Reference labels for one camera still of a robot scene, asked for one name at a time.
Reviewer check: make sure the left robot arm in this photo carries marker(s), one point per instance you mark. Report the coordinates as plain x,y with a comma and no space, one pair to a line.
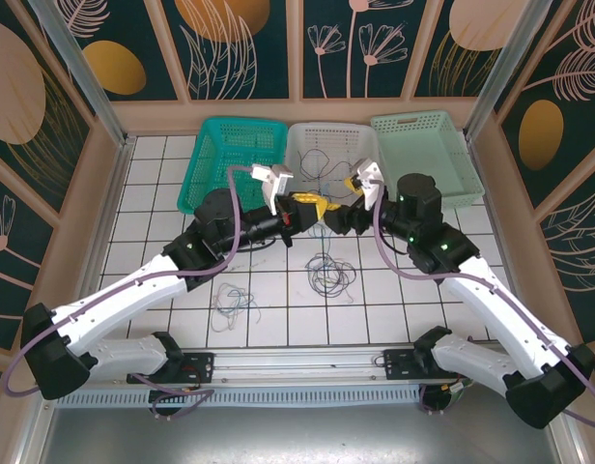
114,295

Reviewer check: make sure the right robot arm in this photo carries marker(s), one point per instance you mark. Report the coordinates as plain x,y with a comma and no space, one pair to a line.
495,309

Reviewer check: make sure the teal perforated plastic basket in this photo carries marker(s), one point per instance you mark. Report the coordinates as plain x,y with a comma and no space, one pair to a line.
191,183

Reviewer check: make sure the mint green plastic basket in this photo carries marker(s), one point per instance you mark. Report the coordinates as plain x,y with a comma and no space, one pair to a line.
423,159

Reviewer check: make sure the white perforated plastic basket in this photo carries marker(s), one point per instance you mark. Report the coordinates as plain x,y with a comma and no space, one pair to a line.
326,140

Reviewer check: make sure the green controller board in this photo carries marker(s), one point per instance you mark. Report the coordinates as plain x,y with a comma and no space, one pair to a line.
459,390

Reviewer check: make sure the grey metal sheet panel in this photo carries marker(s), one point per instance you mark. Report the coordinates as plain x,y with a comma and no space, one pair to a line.
297,440

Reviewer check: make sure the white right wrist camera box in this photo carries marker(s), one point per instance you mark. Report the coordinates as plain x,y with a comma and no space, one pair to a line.
370,176

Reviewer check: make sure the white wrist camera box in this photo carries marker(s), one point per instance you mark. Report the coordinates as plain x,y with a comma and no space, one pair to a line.
273,181
370,176

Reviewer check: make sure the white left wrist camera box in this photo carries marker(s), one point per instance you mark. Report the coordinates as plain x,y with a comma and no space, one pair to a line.
273,181

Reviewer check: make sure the aluminium extrusion rail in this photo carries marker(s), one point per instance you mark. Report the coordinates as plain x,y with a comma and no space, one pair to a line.
297,360

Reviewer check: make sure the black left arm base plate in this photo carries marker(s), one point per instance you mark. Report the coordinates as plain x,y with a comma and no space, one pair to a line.
201,367

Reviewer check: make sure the aluminium frame post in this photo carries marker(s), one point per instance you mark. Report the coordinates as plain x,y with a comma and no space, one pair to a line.
82,72
505,72

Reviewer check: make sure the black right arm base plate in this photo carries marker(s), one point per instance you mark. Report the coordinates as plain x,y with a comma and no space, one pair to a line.
399,367

